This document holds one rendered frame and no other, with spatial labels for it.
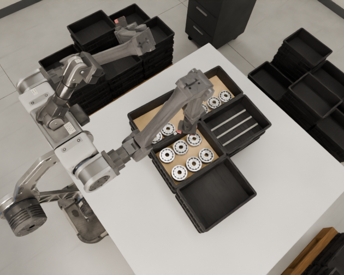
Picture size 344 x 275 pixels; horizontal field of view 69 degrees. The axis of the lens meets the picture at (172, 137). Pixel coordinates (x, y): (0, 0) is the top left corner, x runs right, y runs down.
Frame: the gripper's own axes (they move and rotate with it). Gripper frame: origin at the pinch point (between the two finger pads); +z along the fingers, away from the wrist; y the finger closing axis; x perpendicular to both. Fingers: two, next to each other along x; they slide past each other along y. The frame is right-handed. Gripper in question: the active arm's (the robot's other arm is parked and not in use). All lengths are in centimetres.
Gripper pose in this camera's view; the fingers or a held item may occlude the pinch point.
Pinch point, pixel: (185, 133)
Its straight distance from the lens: 148.8
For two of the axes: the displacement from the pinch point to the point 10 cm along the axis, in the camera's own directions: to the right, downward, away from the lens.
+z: -0.3, 4.0, 9.2
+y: -9.7, -2.2, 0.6
